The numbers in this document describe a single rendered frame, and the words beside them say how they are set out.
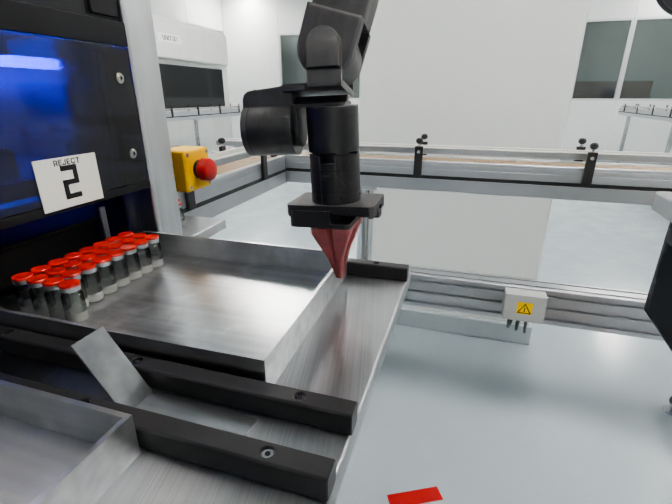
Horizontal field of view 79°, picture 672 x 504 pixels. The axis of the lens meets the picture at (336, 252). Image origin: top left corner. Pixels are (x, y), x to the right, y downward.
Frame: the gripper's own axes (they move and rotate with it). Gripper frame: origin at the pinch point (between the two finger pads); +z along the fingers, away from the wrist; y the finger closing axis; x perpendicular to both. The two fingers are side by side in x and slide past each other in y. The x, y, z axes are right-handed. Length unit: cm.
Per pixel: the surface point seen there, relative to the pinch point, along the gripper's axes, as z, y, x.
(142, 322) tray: 2.1, 19.1, 13.6
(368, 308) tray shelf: 3.5, -4.2, 2.6
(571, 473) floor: 95, -52, -67
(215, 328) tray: 2.5, 10.6, 12.3
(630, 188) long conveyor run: 7, -57, -82
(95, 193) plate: -10.0, 31.8, 3.9
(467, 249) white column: 50, -17, -142
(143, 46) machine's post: -28.3, 31.0, -9.7
